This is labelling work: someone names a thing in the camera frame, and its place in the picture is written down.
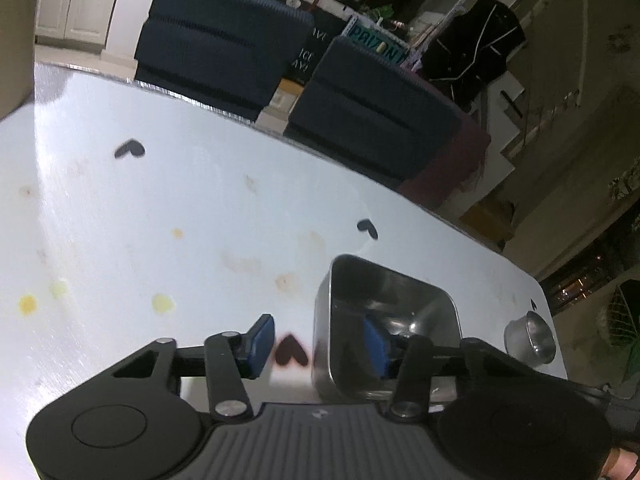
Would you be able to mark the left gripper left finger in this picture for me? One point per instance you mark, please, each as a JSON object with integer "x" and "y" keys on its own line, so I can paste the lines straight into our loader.
{"x": 229, "y": 359}

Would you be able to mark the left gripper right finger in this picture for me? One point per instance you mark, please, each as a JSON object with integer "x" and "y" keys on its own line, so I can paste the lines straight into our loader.
{"x": 405, "y": 360}

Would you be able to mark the steel square tray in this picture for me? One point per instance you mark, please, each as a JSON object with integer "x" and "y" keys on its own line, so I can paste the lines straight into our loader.
{"x": 364, "y": 315}

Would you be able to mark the right hand of person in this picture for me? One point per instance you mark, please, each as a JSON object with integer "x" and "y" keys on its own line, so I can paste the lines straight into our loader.
{"x": 621, "y": 464}

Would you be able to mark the small round steel bowl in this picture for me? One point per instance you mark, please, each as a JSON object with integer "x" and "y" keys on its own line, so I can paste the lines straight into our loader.
{"x": 529, "y": 339}

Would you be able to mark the maroon chair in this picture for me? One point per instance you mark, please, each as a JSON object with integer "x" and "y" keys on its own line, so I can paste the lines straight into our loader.
{"x": 462, "y": 155}

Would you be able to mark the dark blue chair right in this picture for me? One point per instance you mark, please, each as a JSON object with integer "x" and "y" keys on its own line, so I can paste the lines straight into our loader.
{"x": 370, "y": 115}

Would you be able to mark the dark blue chair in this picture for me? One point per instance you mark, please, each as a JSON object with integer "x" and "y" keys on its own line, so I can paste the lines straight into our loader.
{"x": 228, "y": 54}
{"x": 370, "y": 115}

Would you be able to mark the dark blue chair left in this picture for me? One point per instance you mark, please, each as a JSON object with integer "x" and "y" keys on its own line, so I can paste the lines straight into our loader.
{"x": 228, "y": 54}

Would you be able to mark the black jacket on hanger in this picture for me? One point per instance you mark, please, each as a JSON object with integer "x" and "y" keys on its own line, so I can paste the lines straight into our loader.
{"x": 472, "y": 51}

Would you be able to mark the teal POIZON sign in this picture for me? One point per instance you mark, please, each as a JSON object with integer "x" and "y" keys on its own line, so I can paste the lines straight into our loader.
{"x": 373, "y": 37}

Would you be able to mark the white kitchen cabinet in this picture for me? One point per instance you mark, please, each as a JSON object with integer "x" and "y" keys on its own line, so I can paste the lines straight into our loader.
{"x": 75, "y": 24}

